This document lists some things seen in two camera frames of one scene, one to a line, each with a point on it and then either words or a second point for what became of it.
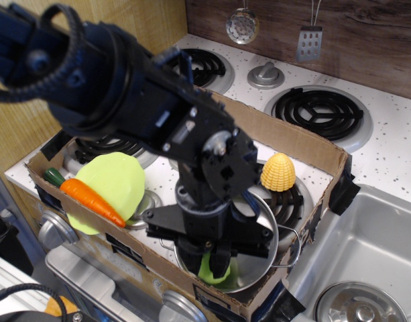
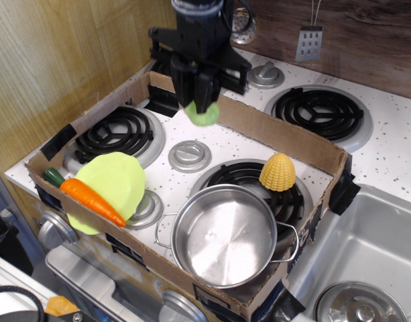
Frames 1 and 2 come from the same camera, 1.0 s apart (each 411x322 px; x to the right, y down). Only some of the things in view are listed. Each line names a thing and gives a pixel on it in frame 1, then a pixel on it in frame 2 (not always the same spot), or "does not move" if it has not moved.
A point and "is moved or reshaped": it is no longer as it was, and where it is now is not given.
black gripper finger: [191, 250] to [183, 70]
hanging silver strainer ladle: [242, 25] does not move
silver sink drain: [359, 301] does not move
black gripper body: [221, 225] to [202, 41]
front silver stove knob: [149, 199] does not move
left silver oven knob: [54, 231] does not move
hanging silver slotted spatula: [310, 39] does not move
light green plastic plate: [119, 179] does not move
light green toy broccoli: [226, 280] is moved or reshaped
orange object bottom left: [53, 308] does not move
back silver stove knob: [265, 77] does not move
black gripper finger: [220, 259] to [206, 89]
